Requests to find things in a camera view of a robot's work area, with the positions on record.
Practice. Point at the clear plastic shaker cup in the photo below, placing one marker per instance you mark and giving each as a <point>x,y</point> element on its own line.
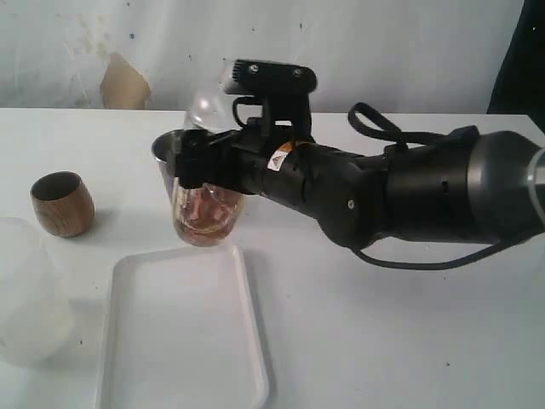
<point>204,209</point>

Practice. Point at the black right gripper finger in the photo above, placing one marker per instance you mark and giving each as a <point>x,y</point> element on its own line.
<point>198,157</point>

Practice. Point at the white rectangular tray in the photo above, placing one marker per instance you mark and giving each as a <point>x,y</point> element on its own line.
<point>180,332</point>

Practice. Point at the brown wooden cup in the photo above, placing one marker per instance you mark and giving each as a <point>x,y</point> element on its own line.
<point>62,204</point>

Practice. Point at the stainless steel cup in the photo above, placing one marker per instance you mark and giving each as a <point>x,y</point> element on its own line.
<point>166,153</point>

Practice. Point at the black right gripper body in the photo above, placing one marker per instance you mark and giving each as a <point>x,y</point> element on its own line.
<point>270,161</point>

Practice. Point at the brown and yellow coins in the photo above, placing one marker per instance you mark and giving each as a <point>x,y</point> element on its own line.
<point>208,214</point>

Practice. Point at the clear dome shaker lid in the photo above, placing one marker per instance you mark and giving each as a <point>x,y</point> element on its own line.
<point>210,110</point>

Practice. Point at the white backdrop cloth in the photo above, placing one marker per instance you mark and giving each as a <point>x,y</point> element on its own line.
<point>399,56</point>

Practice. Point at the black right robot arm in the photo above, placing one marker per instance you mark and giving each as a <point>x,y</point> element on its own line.
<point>460,187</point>

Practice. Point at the translucent plastic container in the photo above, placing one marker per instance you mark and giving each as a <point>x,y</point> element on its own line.
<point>36,317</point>

